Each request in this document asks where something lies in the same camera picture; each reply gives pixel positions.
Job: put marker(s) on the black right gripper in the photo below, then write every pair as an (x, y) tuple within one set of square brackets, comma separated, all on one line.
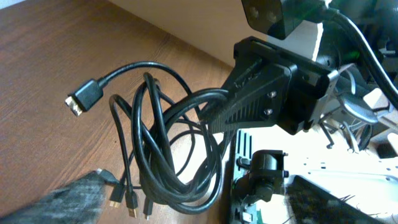
[(270, 86)]

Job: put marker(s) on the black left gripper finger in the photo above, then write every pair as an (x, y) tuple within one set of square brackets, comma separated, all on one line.
[(80, 201)]

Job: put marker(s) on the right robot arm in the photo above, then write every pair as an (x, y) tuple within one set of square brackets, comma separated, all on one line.
[(345, 45)]

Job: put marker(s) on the black arm base clamp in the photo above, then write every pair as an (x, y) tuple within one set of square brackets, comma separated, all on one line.
[(255, 176)]

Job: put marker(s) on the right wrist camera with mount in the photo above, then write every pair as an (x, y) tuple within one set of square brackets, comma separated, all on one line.
[(293, 24)]

